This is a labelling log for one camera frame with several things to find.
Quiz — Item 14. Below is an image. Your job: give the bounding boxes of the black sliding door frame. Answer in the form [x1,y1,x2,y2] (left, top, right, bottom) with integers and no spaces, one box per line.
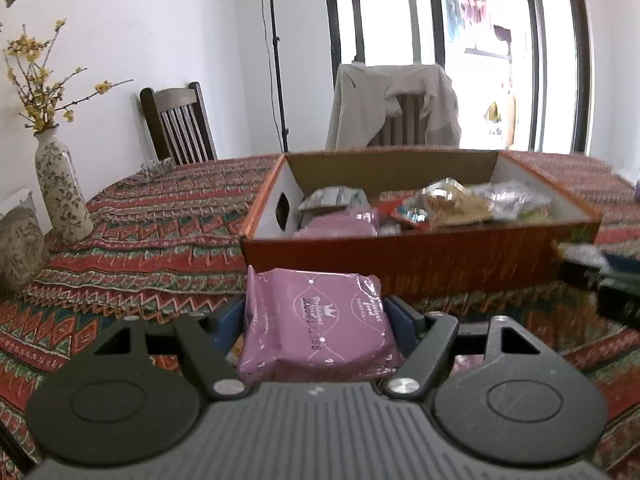
[322,0,594,155]

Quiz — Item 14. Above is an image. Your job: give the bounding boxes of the jacket-draped wooden chair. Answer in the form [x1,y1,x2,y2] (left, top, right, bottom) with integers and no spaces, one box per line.
[366,91,432,149]

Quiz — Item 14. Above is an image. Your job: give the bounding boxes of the grey-white snack packet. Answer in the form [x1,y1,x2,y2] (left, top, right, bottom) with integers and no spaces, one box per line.
[299,186,369,217]

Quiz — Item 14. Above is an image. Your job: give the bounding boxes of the orange snack packet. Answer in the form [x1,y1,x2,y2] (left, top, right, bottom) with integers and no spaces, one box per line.
[379,199,432,234]

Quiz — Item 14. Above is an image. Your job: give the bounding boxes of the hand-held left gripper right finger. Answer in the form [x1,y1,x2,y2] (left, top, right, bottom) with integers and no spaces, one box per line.
[384,296,558,402]

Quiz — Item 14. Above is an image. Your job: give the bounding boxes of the white snack packet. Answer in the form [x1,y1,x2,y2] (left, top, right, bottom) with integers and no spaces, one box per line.
[555,241,609,267]

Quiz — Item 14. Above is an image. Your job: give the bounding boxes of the yellow flower branches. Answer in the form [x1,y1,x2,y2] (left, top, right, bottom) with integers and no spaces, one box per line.
[4,18,135,136]

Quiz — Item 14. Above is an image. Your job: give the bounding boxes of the floral ceramic vase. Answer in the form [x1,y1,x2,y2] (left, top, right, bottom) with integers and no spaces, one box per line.
[33,127,96,247]

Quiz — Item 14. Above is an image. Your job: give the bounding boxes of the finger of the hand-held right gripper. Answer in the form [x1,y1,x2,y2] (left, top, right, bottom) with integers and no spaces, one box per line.
[559,259,610,287]
[602,254,640,282]

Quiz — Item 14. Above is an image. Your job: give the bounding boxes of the pink snack packet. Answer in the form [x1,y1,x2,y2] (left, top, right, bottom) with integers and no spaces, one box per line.
[294,209,379,239]
[236,266,405,382]

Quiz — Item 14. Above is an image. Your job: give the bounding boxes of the black light stand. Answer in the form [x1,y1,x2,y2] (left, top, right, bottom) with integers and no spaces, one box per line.
[264,0,292,154]

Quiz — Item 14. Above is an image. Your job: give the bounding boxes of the beige jacket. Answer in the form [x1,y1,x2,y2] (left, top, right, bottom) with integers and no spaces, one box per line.
[324,61,463,151]

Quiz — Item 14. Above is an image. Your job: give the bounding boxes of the brown balcony cabinet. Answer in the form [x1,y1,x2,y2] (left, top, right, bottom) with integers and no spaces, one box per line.
[500,94,517,150]

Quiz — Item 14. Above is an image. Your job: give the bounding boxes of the yellow cracker packet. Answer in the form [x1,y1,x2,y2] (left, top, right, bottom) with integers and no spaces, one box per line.
[424,191,494,232]

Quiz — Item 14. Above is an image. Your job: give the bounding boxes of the orange cardboard box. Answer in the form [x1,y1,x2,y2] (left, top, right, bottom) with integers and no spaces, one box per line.
[238,146,604,307]

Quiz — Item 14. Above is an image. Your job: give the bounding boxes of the pile of snack packets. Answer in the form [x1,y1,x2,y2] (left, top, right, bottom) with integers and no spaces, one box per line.
[469,181,552,222]

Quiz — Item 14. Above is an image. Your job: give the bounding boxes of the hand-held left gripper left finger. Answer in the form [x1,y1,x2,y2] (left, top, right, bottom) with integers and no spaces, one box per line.
[70,295,252,402]

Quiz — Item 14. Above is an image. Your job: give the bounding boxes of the small patterned box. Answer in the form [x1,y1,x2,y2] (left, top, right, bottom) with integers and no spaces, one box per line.
[139,156,177,177]

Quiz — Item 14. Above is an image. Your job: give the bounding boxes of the dark wooden chair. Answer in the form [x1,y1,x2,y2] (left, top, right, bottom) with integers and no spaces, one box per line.
[139,81,219,166]

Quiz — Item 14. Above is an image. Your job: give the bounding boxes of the hanging blue garment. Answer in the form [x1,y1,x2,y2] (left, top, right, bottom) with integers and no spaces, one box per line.
[444,0,464,42]

